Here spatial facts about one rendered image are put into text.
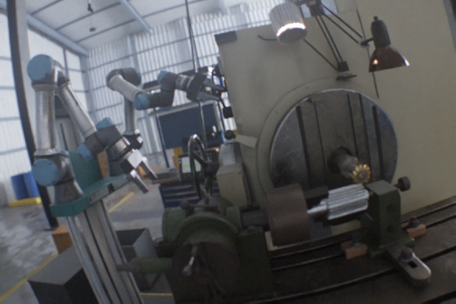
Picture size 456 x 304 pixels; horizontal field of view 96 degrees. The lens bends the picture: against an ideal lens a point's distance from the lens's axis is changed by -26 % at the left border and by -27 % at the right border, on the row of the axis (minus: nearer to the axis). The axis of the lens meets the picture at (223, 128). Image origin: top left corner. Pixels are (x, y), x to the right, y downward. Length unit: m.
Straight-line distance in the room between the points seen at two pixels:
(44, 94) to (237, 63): 0.80
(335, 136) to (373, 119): 0.19
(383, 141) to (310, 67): 0.43
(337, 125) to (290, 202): 0.41
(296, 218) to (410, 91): 0.85
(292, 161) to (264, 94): 0.29
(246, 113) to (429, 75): 0.92
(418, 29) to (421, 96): 0.32
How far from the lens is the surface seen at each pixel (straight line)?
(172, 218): 0.84
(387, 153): 1.19
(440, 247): 1.02
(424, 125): 1.42
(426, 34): 1.47
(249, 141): 1.08
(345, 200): 0.86
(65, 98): 1.27
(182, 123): 3.36
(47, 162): 1.13
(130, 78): 1.62
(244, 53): 1.13
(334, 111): 1.05
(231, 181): 1.06
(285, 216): 0.77
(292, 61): 1.14
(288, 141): 1.03
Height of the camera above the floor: 1.57
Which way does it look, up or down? 4 degrees down
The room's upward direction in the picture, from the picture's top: 13 degrees counter-clockwise
